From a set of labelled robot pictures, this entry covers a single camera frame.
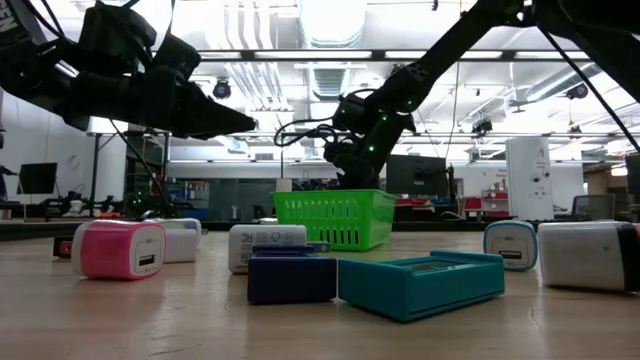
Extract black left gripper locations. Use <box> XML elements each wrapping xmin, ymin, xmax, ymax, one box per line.
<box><xmin>62</xmin><ymin>66</ymin><xmax>258</xmax><ymax>141</ymax></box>

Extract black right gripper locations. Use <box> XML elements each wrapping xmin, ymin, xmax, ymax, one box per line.
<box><xmin>323</xmin><ymin>113</ymin><xmax>417</xmax><ymax>192</ymax></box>

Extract purple white USB charger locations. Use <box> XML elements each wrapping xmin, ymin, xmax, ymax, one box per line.
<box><xmin>182</xmin><ymin>217</ymin><xmax>204</xmax><ymax>248</ymax></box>

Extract large white printed charger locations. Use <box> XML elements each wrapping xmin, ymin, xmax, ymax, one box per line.
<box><xmin>227</xmin><ymin>223</ymin><xmax>333</xmax><ymax>275</ymax></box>

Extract dark blue digital display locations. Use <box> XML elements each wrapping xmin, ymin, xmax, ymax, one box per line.
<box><xmin>246</xmin><ymin>243</ymin><xmax>339</xmax><ymax>307</ymax></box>

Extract white block power adapter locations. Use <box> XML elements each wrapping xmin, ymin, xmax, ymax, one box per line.
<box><xmin>162</xmin><ymin>227</ymin><xmax>199</xmax><ymax>265</ymax></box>

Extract teal digital display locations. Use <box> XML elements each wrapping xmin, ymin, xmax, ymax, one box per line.
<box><xmin>337</xmin><ymin>249</ymin><xmax>507</xmax><ymax>323</ymax></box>

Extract teal white USB charger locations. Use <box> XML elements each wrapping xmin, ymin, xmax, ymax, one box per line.
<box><xmin>482</xmin><ymin>219</ymin><xmax>540</xmax><ymax>273</ymax></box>

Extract white charger with black end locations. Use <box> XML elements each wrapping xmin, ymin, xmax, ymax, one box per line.
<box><xmin>536</xmin><ymin>220</ymin><xmax>640</xmax><ymax>294</ymax></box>

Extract grey office chair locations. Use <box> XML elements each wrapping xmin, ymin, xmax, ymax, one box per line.
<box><xmin>570</xmin><ymin>193</ymin><xmax>617</xmax><ymax>223</ymax></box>

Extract black computer monitor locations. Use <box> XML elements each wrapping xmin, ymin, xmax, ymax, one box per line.
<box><xmin>625</xmin><ymin>154</ymin><xmax>640</xmax><ymax>197</ymax></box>
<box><xmin>385</xmin><ymin>153</ymin><xmax>450</xmax><ymax>198</ymax></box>
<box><xmin>16</xmin><ymin>161</ymin><xmax>59</xmax><ymax>196</ymax></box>

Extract green plastic basket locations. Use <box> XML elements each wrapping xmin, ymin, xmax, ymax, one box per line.
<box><xmin>271</xmin><ymin>188</ymin><xmax>398</xmax><ymax>253</ymax></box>

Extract blue storage bins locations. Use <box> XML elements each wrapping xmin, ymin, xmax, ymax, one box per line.
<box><xmin>166</xmin><ymin>180</ymin><xmax>211</xmax><ymax>222</ymax></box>

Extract black metal rack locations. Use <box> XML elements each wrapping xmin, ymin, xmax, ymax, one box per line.
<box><xmin>88</xmin><ymin>130</ymin><xmax>172</xmax><ymax>219</ymax></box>

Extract red storage bins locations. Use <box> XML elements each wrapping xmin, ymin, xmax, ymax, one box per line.
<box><xmin>461</xmin><ymin>188</ymin><xmax>510</xmax><ymax>220</ymax></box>

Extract white pillar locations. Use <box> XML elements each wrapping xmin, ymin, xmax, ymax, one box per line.
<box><xmin>504</xmin><ymin>136</ymin><xmax>556</xmax><ymax>222</ymax></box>

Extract black digital display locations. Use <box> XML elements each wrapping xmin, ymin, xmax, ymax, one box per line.
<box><xmin>51</xmin><ymin>234</ymin><xmax>75</xmax><ymax>260</ymax></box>

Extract person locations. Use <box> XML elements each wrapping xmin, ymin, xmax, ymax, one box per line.
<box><xmin>0</xmin><ymin>163</ymin><xmax>19</xmax><ymax>202</ymax></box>

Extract wooden cabinet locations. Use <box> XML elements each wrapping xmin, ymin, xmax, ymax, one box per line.
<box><xmin>583</xmin><ymin>166</ymin><xmax>628</xmax><ymax>198</ymax></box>

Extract black ceiling camera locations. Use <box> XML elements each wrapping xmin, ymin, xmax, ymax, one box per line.
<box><xmin>565</xmin><ymin>81</ymin><xmax>591</xmax><ymax>101</ymax></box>
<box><xmin>470</xmin><ymin>117</ymin><xmax>495</xmax><ymax>137</ymax></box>
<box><xmin>211</xmin><ymin>78</ymin><xmax>233</xmax><ymax>101</ymax></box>

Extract black metal stand frame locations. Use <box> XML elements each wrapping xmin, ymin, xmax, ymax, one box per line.
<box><xmin>278</xmin><ymin>130</ymin><xmax>329</xmax><ymax>193</ymax></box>

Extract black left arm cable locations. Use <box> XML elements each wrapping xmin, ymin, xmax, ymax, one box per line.
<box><xmin>106</xmin><ymin>118</ymin><xmax>174</xmax><ymax>219</ymax></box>

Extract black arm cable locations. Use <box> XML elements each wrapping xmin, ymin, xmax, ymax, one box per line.
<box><xmin>273</xmin><ymin>88</ymin><xmax>382</xmax><ymax>150</ymax></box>
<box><xmin>106</xmin><ymin>118</ymin><xmax>174</xmax><ymax>219</ymax></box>

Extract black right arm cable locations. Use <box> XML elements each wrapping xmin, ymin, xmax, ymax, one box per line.
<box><xmin>273</xmin><ymin>88</ymin><xmax>382</xmax><ymax>150</ymax></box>

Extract black aluminium table frame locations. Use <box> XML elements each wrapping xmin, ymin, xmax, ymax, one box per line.
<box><xmin>0</xmin><ymin>218</ymin><xmax>640</xmax><ymax>243</ymax></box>

